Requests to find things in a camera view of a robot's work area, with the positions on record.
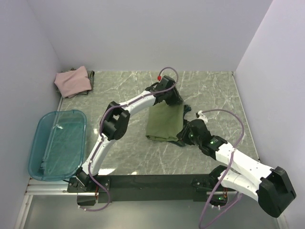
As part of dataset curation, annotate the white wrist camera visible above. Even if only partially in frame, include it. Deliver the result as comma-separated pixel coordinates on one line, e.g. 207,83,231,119
195,110,208,124
157,75,163,83

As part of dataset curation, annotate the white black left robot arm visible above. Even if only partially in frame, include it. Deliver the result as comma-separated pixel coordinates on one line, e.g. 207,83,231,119
75,75,183,192

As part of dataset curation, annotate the folded striped tank top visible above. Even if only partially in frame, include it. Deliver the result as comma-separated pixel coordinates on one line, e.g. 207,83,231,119
56,68,95,95

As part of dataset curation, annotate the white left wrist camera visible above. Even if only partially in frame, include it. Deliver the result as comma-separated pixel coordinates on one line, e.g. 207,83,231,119
157,75,163,83

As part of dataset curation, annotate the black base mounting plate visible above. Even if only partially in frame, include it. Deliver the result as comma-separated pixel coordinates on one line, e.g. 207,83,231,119
67,174,239,204

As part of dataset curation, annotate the green graphic tank top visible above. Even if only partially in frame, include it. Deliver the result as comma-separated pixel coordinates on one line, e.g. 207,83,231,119
145,102,192,147

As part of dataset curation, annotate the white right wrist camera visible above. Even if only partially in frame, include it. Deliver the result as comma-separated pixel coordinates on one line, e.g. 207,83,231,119
195,110,208,124

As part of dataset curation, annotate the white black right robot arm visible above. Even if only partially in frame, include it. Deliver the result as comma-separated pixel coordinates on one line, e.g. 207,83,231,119
177,119,296,218

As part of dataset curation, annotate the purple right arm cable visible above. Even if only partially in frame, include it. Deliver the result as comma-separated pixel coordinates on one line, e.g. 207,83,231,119
199,109,245,229

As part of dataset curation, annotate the teal plastic bin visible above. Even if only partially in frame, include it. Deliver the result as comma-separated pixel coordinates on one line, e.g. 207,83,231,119
28,110,87,181

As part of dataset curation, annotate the folded pink tank top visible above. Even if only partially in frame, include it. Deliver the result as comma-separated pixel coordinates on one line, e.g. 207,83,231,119
54,66,92,98

